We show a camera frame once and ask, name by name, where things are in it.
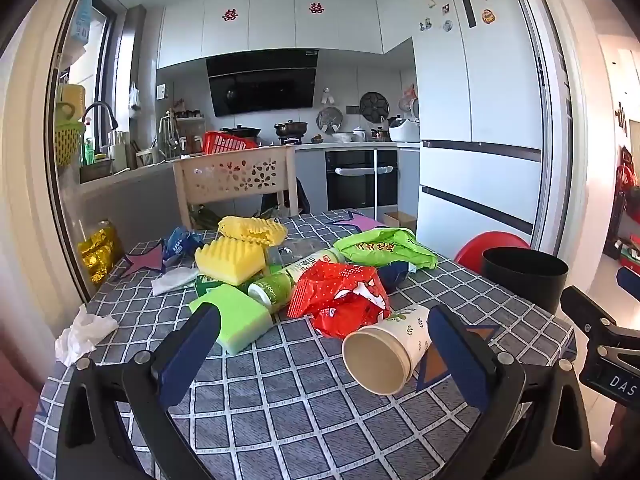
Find white rice cooker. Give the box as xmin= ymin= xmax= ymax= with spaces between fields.
xmin=389 ymin=115 xmax=421 ymax=143

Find green snack bag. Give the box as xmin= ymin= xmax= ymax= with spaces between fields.
xmin=332 ymin=227 xmax=438 ymax=270

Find gold foil bag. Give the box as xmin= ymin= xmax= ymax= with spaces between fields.
xmin=77 ymin=220 xmax=123 ymax=286

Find flat white tissue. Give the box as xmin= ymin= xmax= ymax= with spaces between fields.
xmin=151 ymin=266 xmax=200 ymax=297

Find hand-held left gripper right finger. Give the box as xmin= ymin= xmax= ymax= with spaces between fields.
xmin=426 ymin=304 xmax=601 ymax=480

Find green carton box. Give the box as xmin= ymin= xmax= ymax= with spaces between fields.
xmin=194 ymin=274 xmax=236 ymax=298

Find black wok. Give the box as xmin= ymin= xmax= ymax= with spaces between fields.
xmin=221 ymin=125 xmax=262 ymax=140

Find green sponge block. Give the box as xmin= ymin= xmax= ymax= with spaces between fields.
xmin=188 ymin=285 xmax=274 ymax=356

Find crumpled white tissue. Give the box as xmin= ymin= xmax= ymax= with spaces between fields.
xmin=55 ymin=304 xmax=120 ymax=366

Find kitchen faucet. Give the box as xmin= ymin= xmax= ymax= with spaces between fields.
xmin=81 ymin=101 xmax=118 ymax=161

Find clear plastic bag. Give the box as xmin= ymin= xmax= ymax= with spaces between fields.
xmin=265 ymin=237 xmax=326 ymax=266

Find white wall cabinets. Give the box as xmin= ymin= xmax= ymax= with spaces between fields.
xmin=157 ymin=0 xmax=383 ymax=70

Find red gift boxes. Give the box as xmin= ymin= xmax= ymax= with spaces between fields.
xmin=605 ymin=145 xmax=640 ymax=271

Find brown cardboard box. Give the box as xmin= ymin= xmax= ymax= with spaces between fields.
xmin=382 ymin=211 xmax=417 ymax=233

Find green toothpaste tube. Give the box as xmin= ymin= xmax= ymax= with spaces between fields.
xmin=247 ymin=250 xmax=347 ymax=312

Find black range hood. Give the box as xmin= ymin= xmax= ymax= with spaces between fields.
xmin=206 ymin=49 xmax=320 ymax=118

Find red stool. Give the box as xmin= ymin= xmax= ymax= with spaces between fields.
xmin=454 ymin=231 xmax=531 ymax=273

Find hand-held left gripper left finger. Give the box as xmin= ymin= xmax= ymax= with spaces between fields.
xmin=56 ymin=302 xmax=223 ymax=480

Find black trash bin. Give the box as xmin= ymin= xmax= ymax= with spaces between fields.
xmin=481 ymin=247 xmax=570 ymax=316

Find green leafy vegetables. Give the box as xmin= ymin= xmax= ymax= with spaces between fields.
xmin=190 ymin=205 xmax=281 ymax=228

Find red plastic basket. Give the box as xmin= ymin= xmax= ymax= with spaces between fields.
xmin=202 ymin=131 xmax=258 ymax=156

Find black cooking pot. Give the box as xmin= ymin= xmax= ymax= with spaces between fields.
xmin=273 ymin=120 xmax=309 ymax=138

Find white paper cup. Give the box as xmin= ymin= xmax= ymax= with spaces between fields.
xmin=342 ymin=304 xmax=433 ymax=396

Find yellow ridged sponge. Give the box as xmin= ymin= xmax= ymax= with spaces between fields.
xmin=194 ymin=237 xmax=267 ymax=286
xmin=218 ymin=215 xmax=288 ymax=247

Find round grey steamer rack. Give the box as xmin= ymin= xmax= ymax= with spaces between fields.
xmin=317 ymin=106 xmax=343 ymax=133

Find black built-in oven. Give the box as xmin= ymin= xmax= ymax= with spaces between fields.
xmin=325 ymin=149 xmax=399 ymax=211

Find white refrigerator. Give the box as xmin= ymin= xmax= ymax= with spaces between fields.
xmin=397 ymin=0 xmax=546 ymax=248

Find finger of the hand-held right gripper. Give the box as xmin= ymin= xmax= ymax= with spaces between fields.
xmin=560 ymin=285 xmax=621 ymax=346
xmin=616 ymin=266 xmax=640 ymax=292

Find green plastic colander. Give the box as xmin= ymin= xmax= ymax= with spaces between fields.
xmin=54 ymin=121 xmax=86 ymax=167

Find beige carved chair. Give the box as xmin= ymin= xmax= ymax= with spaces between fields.
xmin=172 ymin=145 xmax=300 ymax=231

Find round black baking pan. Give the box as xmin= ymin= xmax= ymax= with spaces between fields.
xmin=360 ymin=91 xmax=390 ymax=122

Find grey checked tablecloth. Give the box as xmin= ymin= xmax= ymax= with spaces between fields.
xmin=27 ymin=208 xmax=576 ymax=480

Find red snack bag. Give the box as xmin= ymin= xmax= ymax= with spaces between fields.
xmin=287 ymin=262 xmax=392 ymax=339

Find small blue wrapper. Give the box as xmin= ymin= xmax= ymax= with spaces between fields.
xmin=162 ymin=226 xmax=206 ymax=273

